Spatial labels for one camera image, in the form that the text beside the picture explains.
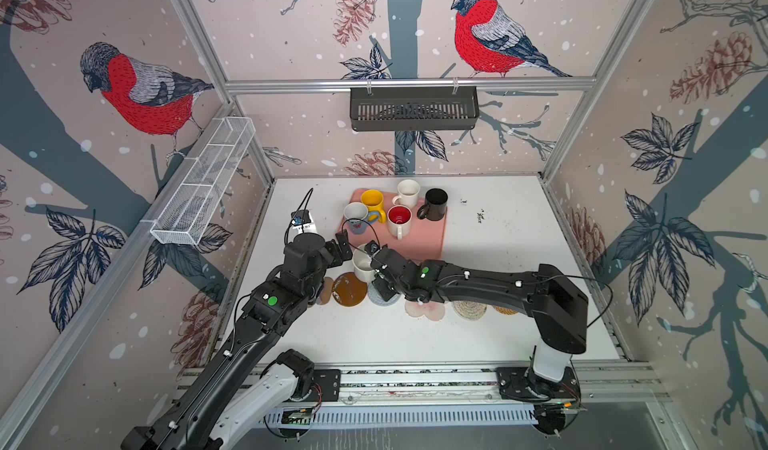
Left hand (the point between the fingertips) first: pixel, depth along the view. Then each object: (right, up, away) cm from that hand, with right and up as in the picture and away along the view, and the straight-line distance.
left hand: (330, 235), depth 71 cm
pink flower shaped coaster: (+27, -24, +15) cm, 39 cm away
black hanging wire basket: (+24, +42, +35) cm, 60 cm away
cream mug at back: (+21, +12, +36) cm, 44 cm away
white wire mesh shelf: (-35, +10, +4) cm, 37 cm away
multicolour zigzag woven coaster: (+38, -24, +15) cm, 47 cm away
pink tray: (+26, -5, +30) cm, 40 cm away
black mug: (+30, +7, +31) cm, 44 cm away
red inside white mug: (+17, +1, +33) cm, 37 cm away
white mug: (+7, -10, +8) cm, 15 cm away
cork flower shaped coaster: (-6, -21, +19) cm, 29 cm away
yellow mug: (+8, +9, +35) cm, 37 cm away
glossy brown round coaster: (+1, -19, +19) cm, 27 cm away
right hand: (+10, -14, +12) cm, 21 cm away
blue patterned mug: (+2, +5, +31) cm, 32 cm away
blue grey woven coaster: (+11, -17, +3) cm, 21 cm away
